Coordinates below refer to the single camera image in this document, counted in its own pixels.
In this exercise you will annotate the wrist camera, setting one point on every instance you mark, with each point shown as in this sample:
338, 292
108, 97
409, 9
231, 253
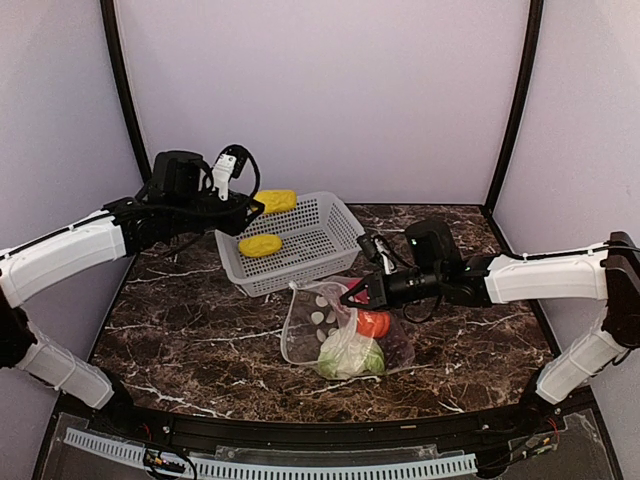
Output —
229, 165
377, 251

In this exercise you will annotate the white fake cauliflower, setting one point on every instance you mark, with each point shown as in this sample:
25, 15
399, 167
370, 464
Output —
346, 354

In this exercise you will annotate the black front rail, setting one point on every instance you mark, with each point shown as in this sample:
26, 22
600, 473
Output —
482, 430

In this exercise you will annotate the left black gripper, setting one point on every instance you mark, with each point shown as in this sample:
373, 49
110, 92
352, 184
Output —
239, 204

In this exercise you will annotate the orange fake pumpkin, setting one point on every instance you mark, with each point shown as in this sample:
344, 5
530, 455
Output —
373, 324

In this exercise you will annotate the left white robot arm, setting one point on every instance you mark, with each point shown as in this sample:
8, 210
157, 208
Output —
185, 195

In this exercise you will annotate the red fake food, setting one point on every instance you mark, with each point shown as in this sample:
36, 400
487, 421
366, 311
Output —
357, 287

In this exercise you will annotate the black frame post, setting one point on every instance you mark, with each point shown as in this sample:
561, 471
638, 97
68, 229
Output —
125, 97
521, 90

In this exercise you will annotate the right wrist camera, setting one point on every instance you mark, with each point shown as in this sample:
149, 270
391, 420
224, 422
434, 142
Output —
377, 251

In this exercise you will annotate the right black frame post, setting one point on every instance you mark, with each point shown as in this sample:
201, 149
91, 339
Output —
521, 90

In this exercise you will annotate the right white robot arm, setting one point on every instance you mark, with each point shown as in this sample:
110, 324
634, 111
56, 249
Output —
607, 271

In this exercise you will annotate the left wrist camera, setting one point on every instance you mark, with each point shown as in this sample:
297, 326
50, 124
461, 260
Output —
229, 165

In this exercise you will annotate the left black frame post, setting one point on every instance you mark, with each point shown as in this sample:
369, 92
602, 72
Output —
125, 97

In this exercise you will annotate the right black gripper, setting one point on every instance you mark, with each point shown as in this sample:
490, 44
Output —
376, 284

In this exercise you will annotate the clear zip top bag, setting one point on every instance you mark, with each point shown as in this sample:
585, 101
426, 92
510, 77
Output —
315, 313

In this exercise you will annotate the white perforated plastic basket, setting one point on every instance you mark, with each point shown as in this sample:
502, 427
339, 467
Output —
319, 239

